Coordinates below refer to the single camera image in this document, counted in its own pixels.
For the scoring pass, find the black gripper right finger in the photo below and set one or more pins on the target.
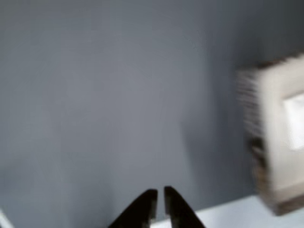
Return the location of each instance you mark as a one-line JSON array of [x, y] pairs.
[[180, 211]]

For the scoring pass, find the stone-patterned cardboard box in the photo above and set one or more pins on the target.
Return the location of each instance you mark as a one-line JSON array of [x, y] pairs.
[[270, 142]]

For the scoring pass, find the grey table mat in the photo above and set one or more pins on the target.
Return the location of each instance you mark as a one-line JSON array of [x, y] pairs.
[[107, 95]]

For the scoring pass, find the white rectangular block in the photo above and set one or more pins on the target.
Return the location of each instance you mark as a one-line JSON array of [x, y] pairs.
[[295, 121]]

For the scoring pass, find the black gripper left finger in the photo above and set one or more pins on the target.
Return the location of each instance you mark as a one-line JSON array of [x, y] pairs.
[[140, 211]]

